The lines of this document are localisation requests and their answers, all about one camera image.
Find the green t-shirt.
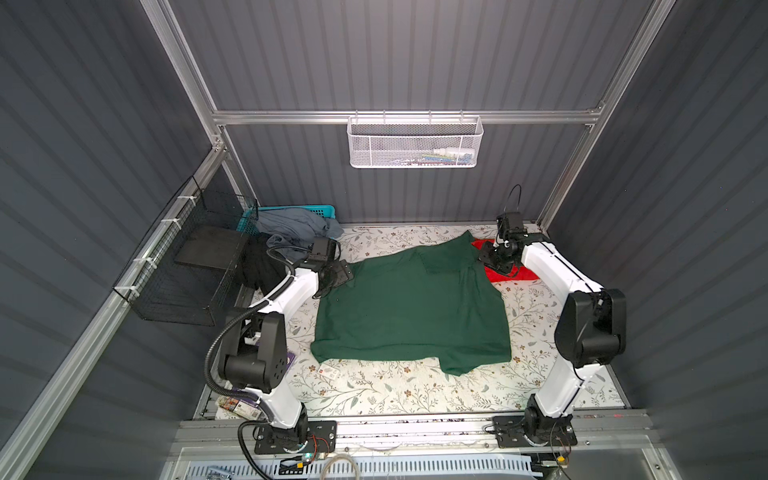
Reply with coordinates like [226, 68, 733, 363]
[310, 231, 512, 376]

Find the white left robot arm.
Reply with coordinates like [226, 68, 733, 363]
[204, 237, 353, 451]

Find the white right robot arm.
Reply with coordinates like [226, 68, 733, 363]
[478, 212, 627, 446]

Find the folded red t-shirt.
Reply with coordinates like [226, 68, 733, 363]
[484, 265, 539, 283]

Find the grey t-shirt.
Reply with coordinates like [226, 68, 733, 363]
[256, 207, 343, 263]

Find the black t-shirt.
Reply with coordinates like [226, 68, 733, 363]
[236, 233, 286, 295]

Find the teal plastic laundry basket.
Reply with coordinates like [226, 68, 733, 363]
[236, 205, 343, 242]

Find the small white card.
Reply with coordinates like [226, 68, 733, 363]
[317, 364, 341, 381]

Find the purple booklet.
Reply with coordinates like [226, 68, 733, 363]
[227, 350, 296, 420]

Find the white wire mesh basket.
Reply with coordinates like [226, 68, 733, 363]
[346, 113, 484, 169]

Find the black wire mesh basket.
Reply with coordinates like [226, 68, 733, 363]
[113, 179, 257, 327]

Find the black corrugated cable conduit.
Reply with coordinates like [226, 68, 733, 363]
[202, 245, 313, 480]

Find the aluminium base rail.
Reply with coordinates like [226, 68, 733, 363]
[170, 409, 660, 456]

